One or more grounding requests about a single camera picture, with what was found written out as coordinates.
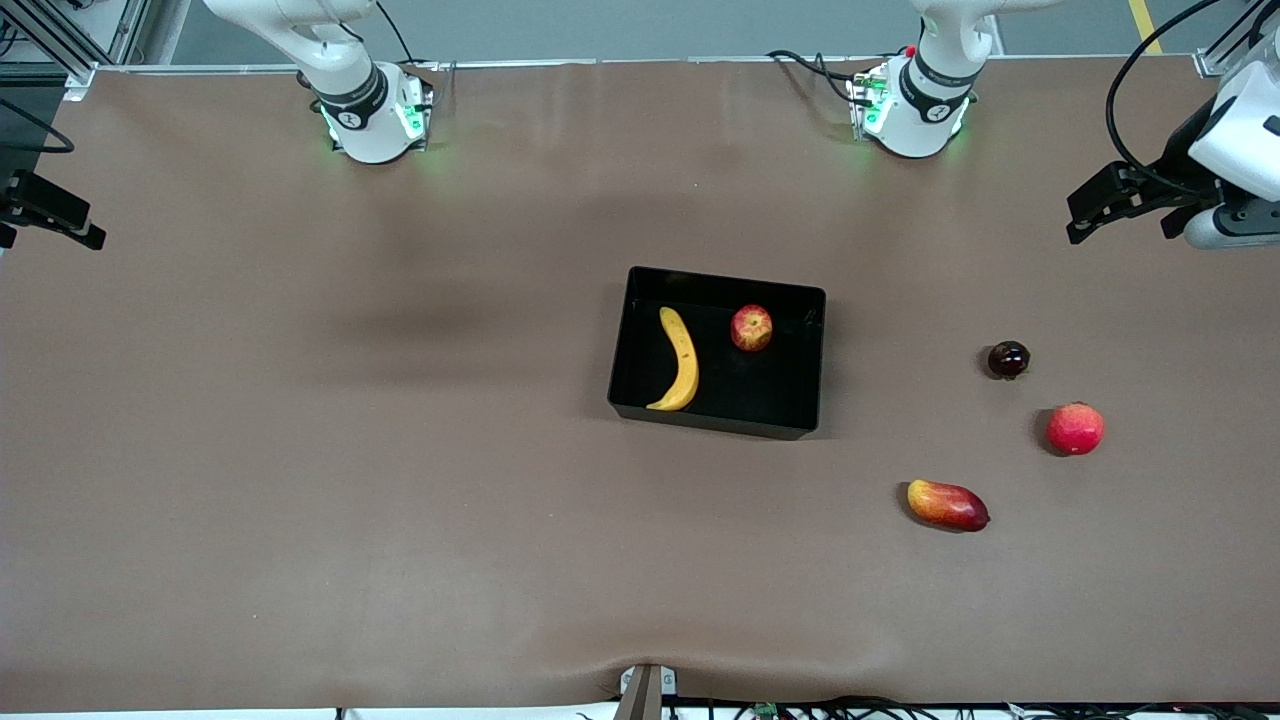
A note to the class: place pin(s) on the red yellow striped apple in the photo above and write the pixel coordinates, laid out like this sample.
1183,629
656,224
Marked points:
751,328

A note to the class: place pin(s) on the yellow banana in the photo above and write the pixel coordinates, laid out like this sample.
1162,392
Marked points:
685,360

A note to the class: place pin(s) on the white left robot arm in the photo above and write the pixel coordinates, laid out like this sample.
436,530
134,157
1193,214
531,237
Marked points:
915,110

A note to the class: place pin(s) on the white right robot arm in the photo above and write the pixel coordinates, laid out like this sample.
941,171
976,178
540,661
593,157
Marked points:
365,110

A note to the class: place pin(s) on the black plastic box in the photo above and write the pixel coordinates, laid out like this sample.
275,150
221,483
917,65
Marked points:
760,390

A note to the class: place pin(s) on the dark purple mangosteen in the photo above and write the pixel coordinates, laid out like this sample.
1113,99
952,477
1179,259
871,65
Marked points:
1008,360

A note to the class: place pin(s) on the red pomegranate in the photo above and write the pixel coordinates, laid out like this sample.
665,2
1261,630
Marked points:
1075,428

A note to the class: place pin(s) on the red yellow mango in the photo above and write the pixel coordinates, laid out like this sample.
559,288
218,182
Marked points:
948,505

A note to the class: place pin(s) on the brown table mat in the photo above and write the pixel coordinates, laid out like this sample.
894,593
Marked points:
400,500

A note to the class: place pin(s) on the metal table edge clamp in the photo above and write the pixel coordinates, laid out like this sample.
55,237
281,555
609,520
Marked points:
645,692

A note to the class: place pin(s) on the aluminium frame profile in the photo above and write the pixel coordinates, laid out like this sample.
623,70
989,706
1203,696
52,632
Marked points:
125,30
1215,62

